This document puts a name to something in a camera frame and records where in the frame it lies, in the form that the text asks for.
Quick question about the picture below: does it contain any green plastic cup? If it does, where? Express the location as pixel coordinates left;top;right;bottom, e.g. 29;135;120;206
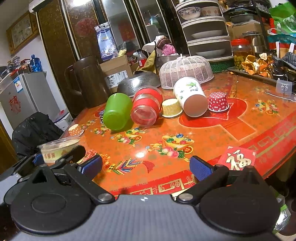
103;93;132;131

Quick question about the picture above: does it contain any white paper cup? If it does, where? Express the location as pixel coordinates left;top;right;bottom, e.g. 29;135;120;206
173;77;208;118

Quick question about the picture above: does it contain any red fu envelope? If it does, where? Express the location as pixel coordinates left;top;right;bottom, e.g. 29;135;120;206
217;146;256;171

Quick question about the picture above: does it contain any orange polka dot cupcake liner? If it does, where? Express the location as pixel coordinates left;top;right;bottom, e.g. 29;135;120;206
68;124;84;137

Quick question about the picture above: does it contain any white foam box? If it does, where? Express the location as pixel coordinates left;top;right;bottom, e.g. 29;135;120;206
53;108;73;131

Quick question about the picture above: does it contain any wooden chair with clothes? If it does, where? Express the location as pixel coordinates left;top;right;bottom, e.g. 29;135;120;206
12;112;63;160

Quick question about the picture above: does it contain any purple polka dot cupcake liner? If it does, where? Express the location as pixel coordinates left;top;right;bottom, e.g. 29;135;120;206
98;110;105;124

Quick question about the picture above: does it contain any gripper body left black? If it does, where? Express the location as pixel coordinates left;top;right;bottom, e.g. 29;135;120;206
0;152;44;204

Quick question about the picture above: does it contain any red polka dot cupcake liner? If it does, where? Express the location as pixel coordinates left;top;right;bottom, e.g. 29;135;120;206
208;92;229;113

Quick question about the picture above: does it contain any yellow cupcake liner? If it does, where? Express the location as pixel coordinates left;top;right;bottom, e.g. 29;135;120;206
162;98;183;118

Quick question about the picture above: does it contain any brown plastic pitcher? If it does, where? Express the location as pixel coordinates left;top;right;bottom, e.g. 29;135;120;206
64;56;112;108

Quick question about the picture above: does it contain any red clear plastic jar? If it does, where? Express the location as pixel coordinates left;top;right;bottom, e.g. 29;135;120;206
130;85;163;127

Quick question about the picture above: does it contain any steel colander bowl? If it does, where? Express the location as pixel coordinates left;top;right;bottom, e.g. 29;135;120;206
117;71;161;97

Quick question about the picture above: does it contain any silver refrigerator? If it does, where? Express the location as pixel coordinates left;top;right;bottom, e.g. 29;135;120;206
1;72;60;129

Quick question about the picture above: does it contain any cardboard box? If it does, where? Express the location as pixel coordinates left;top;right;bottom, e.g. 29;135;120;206
100;55;133;93

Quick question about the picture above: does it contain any white mesh food cover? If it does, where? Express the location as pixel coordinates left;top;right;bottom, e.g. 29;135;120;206
159;56;214;89

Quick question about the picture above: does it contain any tray of dried peels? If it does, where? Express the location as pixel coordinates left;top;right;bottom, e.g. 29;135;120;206
227;52;296;86

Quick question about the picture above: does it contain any blue white snack bag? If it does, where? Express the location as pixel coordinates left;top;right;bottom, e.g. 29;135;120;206
94;22;118;61

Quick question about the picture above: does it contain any red label drink bottle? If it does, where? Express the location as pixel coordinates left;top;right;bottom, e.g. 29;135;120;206
137;49;147;68

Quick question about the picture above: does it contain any red lid pickle jar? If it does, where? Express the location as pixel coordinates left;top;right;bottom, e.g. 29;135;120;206
231;38;252;70

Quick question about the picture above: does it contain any white tiered dish rack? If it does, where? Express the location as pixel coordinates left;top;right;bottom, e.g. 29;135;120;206
175;0;233;62

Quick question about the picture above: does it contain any green shopping bag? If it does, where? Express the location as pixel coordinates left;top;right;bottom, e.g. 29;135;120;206
269;1;295;35

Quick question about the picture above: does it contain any wall clock wooden frame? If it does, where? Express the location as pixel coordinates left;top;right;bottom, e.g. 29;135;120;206
6;11;39;55

